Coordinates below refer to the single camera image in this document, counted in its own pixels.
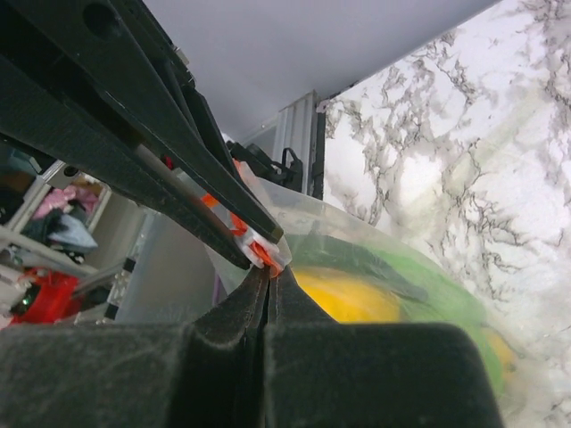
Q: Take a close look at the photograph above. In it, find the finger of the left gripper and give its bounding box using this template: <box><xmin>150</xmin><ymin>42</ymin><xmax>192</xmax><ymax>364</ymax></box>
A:
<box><xmin>1</xmin><ymin>56</ymin><xmax>251</xmax><ymax>269</ymax></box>
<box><xmin>44</xmin><ymin>1</ymin><xmax>283</xmax><ymax>243</ymax></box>

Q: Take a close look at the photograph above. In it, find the clear zip top bag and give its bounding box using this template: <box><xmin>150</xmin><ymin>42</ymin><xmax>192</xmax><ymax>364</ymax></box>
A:
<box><xmin>202</xmin><ymin>163</ymin><xmax>570</xmax><ymax>427</ymax></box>

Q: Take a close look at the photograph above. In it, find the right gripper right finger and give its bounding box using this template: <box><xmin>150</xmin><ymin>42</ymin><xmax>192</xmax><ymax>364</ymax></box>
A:
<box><xmin>263</xmin><ymin>271</ymin><xmax>503</xmax><ymax>427</ymax></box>

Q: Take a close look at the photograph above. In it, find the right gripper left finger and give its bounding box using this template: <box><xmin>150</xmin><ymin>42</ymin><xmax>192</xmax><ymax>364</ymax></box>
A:
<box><xmin>1</xmin><ymin>268</ymin><xmax>269</xmax><ymax>427</ymax></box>

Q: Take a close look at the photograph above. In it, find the aluminium frame post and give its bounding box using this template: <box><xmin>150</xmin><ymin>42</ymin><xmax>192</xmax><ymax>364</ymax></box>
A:
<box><xmin>272</xmin><ymin>91</ymin><xmax>327</xmax><ymax>200</ymax></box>

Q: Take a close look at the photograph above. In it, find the yellow toy pepper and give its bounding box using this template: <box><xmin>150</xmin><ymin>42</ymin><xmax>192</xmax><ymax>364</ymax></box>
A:
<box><xmin>293</xmin><ymin>267</ymin><xmax>401</xmax><ymax>324</ymax></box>

